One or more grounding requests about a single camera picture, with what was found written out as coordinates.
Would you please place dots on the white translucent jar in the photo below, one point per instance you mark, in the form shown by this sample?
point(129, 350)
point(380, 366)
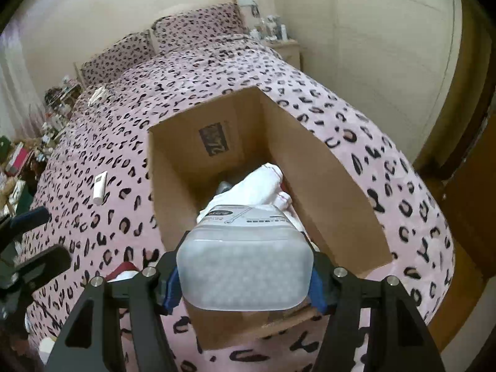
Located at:
point(244, 263)

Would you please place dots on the brown cardboard box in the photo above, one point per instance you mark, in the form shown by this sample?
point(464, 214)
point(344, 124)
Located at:
point(329, 186)

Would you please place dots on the cream wardrobe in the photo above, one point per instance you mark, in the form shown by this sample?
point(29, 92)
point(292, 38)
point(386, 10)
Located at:
point(387, 46)

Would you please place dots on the white cosmetic tube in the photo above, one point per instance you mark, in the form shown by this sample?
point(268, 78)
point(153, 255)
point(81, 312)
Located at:
point(99, 188)

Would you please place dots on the brown wooden door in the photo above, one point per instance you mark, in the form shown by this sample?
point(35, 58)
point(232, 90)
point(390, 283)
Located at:
point(465, 201)

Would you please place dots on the leopard print bed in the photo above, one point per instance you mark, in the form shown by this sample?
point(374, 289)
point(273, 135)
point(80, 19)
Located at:
point(310, 97)

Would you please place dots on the leopard print pillow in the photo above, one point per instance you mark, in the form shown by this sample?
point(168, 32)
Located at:
point(120, 56)
point(197, 25)

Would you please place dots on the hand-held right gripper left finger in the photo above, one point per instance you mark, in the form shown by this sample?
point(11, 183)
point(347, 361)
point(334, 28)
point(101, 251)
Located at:
point(172, 290)

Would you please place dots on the white wall socket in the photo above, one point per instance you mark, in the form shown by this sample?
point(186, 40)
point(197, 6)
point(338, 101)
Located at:
point(250, 7)

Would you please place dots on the pink flat box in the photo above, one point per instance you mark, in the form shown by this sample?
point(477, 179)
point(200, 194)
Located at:
point(19, 161)

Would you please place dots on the green cap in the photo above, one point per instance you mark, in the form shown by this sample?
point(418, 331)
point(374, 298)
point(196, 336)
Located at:
point(3, 147)

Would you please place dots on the cluttered bedside shelf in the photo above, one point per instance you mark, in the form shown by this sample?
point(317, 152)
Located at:
point(60, 112)

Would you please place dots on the white curtain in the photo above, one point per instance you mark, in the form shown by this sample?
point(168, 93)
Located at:
point(11, 85)

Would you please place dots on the light wooden headboard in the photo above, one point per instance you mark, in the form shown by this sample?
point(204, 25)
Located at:
point(153, 40)

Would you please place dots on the small white cloth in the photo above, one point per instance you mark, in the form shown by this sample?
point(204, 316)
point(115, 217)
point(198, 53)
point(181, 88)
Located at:
point(97, 95)

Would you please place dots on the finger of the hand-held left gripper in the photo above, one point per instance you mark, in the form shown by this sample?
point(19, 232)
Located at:
point(46, 261)
point(33, 217)

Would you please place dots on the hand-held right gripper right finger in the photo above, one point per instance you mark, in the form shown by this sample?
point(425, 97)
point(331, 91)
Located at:
point(317, 290)

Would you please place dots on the cluster of small bottles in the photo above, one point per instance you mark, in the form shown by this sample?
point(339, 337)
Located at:
point(271, 29)

